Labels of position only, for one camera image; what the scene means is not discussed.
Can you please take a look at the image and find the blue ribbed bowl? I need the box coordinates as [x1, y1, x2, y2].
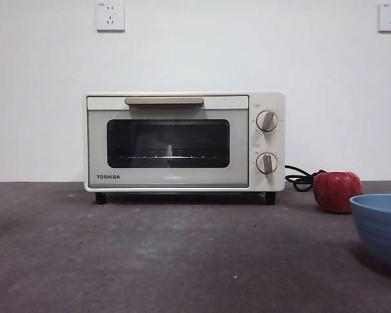
[349, 194, 391, 278]

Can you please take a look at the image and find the cream Toshiba toaster oven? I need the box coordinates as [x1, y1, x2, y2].
[83, 91, 286, 205]

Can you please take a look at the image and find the oven door with beige handle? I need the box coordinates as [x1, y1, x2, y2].
[86, 95, 250, 189]

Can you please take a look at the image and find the red apple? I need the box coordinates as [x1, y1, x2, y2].
[313, 171, 364, 215]

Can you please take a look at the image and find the round cream oven knob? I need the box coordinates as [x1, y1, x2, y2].
[255, 110, 279, 132]
[255, 152, 278, 175]

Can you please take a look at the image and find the black oven power cable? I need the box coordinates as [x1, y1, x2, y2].
[284, 164, 323, 192]

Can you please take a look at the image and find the metal wire oven rack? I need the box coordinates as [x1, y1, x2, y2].
[119, 155, 227, 161]

